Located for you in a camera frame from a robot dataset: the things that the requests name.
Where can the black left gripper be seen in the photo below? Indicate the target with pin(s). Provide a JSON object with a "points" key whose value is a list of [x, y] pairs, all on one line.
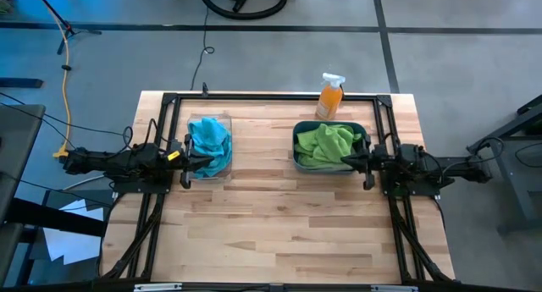
{"points": [[187, 165]]}

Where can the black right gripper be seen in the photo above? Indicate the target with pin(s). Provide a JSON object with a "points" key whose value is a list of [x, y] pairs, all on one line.
{"points": [[368, 161]]}

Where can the clear plastic basket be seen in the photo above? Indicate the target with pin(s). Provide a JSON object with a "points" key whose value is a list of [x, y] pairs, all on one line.
{"points": [[209, 115]]}

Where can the teal plastic basket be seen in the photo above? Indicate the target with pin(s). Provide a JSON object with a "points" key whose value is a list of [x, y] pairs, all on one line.
{"points": [[296, 167]]}

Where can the dark grey desk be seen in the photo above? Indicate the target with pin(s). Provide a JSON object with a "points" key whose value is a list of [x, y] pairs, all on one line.
{"points": [[17, 156]]}

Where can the white paper sheets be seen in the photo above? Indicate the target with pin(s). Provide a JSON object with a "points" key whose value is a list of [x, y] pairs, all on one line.
{"points": [[72, 241]]}

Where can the grey table-level camera box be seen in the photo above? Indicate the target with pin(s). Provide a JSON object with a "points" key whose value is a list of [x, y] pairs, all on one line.
{"points": [[276, 287]]}

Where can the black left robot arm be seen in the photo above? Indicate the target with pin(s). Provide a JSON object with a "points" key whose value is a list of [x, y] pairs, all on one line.
{"points": [[106, 163]]}

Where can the silver metal bracket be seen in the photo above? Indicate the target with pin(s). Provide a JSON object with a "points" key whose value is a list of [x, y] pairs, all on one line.
{"points": [[394, 288], [157, 287]]}

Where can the black tripod stand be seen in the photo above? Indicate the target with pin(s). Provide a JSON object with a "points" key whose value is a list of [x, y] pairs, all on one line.
{"points": [[70, 31]]}

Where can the orange spray bottle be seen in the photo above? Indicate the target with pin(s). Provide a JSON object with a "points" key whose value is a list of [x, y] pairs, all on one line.
{"points": [[329, 101]]}

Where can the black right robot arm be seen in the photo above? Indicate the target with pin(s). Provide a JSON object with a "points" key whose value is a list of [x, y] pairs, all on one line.
{"points": [[457, 169]]}

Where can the grey metal table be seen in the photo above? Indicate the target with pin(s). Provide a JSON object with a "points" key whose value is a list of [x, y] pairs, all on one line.
{"points": [[514, 165]]}

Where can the black aluminium table frame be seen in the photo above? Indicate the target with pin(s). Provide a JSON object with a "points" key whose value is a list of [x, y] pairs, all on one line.
{"points": [[169, 99]]}

